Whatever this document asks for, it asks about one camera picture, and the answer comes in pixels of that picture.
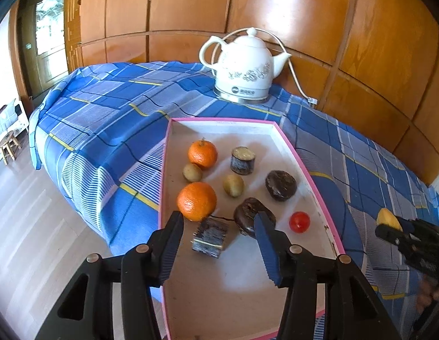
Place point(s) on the orange mandarin with stem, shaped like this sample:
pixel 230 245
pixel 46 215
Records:
pixel 203 154

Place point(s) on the blue plaid tablecloth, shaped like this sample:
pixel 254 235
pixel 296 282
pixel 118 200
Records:
pixel 109 131

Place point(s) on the small wooden stool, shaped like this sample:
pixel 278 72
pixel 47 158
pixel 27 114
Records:
pixel 8 145

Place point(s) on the white ceramic electric kettle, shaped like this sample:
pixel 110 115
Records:
pixel 246 67

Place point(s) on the wooden wardrobe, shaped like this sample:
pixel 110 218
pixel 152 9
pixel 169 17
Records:
pixel 311 7

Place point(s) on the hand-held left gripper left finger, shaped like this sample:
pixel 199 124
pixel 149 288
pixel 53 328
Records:
pixel 171 251

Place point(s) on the pink cardboard tray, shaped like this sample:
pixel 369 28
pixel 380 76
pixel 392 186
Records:
pixel 219 290

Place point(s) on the small brown kiwi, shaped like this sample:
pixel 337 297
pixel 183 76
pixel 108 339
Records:
pixel 233 185
pixel 193 172

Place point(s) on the wooden glazed door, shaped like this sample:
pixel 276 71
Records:
pixel 45 42

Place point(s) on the red cherry tomato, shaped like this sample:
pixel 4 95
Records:
pixel 299 222

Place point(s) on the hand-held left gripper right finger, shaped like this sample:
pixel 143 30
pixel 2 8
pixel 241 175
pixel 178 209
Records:
pixel 267 251

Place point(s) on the yellow fruit chunk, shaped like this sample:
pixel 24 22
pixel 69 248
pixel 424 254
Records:
pixel 389 217

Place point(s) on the white low cabinet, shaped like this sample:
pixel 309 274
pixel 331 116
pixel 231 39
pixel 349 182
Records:
pixel 10 118

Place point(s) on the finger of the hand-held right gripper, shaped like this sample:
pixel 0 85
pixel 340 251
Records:
pixel 409 225
pixel 391 235

